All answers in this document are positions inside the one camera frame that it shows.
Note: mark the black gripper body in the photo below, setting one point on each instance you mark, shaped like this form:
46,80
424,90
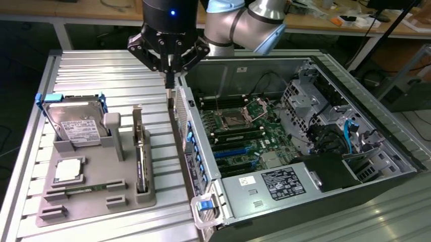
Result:
169,22

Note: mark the black graphics card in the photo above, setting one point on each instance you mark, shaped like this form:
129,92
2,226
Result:
142,164

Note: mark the open metal socket cover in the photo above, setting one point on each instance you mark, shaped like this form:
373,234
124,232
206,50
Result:
258,108

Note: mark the CPU socket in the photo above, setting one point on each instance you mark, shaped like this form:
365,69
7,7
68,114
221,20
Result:
233,118

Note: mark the silver perforated disk bay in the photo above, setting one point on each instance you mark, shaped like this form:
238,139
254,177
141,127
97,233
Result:
297,100

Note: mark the black installed RAM stick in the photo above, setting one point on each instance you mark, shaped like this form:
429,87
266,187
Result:
236,138

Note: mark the blue expansion slot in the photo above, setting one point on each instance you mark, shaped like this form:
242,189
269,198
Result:
233,153

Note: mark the green motherboard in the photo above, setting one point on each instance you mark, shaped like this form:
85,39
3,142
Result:
286,141

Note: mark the white orange bench device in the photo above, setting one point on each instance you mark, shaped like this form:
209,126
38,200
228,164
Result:
357,21

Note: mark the black expansion slot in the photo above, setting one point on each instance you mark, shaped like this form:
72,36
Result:
236,167

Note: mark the grey plastic parts rack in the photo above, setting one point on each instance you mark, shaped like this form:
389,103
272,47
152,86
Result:
101,176

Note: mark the silver CPU chip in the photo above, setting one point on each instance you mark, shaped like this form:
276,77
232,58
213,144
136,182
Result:
68,170

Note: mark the black monitor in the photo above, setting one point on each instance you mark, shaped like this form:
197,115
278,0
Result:
388,3

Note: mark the green RAM stick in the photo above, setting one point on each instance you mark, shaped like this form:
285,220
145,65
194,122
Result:
88,188

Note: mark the black slanted stand pole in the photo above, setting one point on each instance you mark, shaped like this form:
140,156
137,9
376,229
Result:
400,24

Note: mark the black plastic shroud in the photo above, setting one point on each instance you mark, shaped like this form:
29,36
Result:
326,169

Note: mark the silver power supply unit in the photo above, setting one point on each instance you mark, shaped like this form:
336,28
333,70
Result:
242,199

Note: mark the blue case latch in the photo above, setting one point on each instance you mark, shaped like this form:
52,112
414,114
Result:
205,205

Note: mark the dark grey cabinet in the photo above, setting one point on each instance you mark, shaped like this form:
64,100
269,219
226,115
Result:
414,95

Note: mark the open black silver PC case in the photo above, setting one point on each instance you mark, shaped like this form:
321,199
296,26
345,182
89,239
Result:
337,201

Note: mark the wooden workbench white frame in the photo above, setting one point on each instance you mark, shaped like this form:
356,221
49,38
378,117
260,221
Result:
85,10

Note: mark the hard disk in blue bracket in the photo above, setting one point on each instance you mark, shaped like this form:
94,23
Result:
81,126

